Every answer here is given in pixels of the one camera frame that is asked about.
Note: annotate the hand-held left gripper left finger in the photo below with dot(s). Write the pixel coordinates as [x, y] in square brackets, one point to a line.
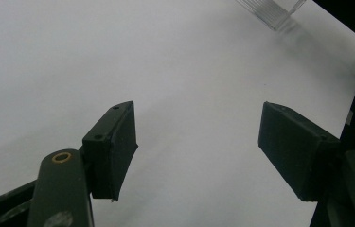
[112, 151]

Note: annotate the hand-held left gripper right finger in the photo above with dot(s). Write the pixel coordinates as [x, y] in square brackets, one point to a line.
[295, 148]

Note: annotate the clear plastic tray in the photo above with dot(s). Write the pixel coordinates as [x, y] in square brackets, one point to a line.
[273, 11]

